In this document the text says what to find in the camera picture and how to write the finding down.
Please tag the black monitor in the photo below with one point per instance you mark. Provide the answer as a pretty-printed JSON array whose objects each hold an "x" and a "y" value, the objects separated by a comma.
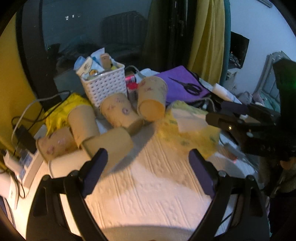
[{"x": 238, "y": 49}]

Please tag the brown cartoon paper cup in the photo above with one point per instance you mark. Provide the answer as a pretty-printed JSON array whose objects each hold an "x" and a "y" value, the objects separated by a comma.
[{"x": 152, "y": 95}]

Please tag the yellow curtain right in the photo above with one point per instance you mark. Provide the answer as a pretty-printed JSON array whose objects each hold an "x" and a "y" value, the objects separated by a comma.
[{"x": 207, "y": 50}]

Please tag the yellow curtain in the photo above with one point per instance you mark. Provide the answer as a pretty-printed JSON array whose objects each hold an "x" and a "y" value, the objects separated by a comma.
[
  {"x": 207, "y": 50},
  {"x": 16, "y": 92}
]

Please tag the yellow curtain left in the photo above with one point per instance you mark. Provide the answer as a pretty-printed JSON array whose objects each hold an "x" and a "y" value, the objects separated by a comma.
[{"x": 16, "y": 92}]

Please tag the brown paper cup left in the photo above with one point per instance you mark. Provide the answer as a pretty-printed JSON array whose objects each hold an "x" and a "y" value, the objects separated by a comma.
[{"x": 57, "y": 144}]

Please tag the black power adapter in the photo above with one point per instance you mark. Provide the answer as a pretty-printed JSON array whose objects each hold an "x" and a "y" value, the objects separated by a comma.
[{"x": 26, "y": 139}]

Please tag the white green-print paper cup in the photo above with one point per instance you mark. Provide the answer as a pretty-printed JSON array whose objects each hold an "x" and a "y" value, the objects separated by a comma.
[{"x": 63, "y": 165}]

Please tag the brown paper cup front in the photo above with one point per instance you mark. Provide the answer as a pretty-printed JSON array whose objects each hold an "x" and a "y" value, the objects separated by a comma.
[{"x": 117, "y": 142}]

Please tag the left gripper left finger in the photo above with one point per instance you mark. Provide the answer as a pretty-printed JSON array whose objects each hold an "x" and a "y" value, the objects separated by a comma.
[{"x": 47, "y": 220}]

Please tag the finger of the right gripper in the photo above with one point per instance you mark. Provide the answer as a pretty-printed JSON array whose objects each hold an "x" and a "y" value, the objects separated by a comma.
[
  {"x": 234, "y": 107},
  {"x": 238, "y": 129}
]

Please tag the white woven plastic basket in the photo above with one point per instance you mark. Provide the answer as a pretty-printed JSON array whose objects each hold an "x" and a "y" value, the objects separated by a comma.
[{"x": 105, "y": 84}]

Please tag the brown paper cup middle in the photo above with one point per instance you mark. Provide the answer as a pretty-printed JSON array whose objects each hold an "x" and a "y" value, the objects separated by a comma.
[{"x": 119, "y": 112}]

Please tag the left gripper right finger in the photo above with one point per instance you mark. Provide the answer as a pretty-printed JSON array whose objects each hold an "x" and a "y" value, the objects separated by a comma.
[{"x": 248, "y": 219}]

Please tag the yellow plastic bag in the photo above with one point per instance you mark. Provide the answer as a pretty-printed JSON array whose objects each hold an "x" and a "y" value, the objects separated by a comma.
[{"x": 57, "y": 116}]

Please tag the white power strip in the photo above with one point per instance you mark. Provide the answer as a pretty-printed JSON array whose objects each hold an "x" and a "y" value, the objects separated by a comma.
[{"x": 23, "y": 163}]

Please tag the brown paper cup back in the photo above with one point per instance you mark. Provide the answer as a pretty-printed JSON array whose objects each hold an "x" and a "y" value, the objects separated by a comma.
[{"x": 82, "y": 121}]

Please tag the yellow tissue pack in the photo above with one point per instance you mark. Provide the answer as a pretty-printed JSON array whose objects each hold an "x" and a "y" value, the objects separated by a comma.
[{"x": 184, "y": 127}]

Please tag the white tube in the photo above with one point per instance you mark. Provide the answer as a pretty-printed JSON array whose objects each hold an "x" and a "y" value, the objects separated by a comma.
[{"x": 223, "y": 93}]

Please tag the black scissors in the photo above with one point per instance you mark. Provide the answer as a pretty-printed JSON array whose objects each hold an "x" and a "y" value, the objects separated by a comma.
[{"x": 192, "y": 89}]

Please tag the purple folder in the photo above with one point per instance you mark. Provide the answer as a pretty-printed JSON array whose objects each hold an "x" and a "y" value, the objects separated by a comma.
[{"x": 176, "y": 91}]

